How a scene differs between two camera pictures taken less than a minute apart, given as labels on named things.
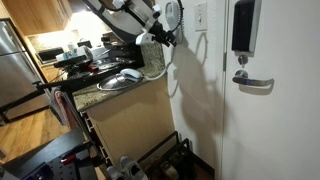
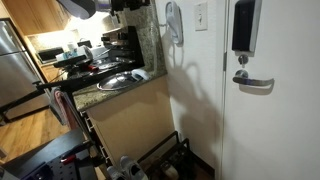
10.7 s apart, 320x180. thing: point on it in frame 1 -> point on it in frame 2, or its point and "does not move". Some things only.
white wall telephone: [172, 13] does not move
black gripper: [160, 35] -> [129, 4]
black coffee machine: [128, 54] does not move
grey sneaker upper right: [133, 168] does not move
